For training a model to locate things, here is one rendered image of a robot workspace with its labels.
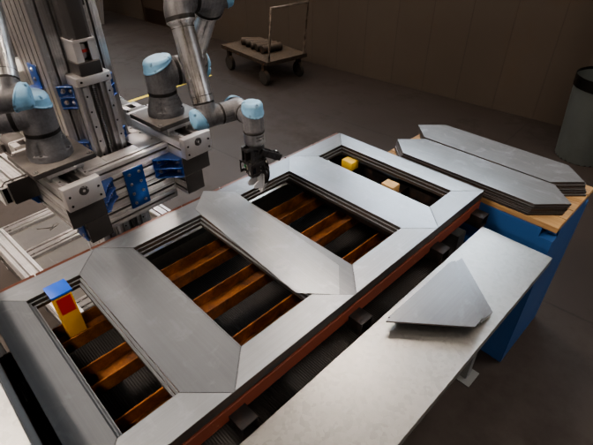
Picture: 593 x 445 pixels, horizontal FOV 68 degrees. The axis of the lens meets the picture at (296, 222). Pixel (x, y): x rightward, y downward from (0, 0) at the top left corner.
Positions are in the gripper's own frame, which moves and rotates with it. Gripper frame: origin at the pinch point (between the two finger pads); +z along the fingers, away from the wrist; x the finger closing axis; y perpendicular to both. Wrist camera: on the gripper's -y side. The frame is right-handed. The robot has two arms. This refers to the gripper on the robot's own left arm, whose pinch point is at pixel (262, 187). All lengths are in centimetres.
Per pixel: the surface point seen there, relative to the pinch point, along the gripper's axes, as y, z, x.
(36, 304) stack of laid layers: 85, 3, -2
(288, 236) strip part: 13.4, 0.8, 28.7
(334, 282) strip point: 19, 1, 54
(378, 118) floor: -250, 86, -122
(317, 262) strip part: 16.2, 0.8, 44.9
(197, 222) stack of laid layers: 29.3, 2.6, -2.3
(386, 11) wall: -343, 11, -190
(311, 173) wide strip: -22.3, 0.8, 5.1
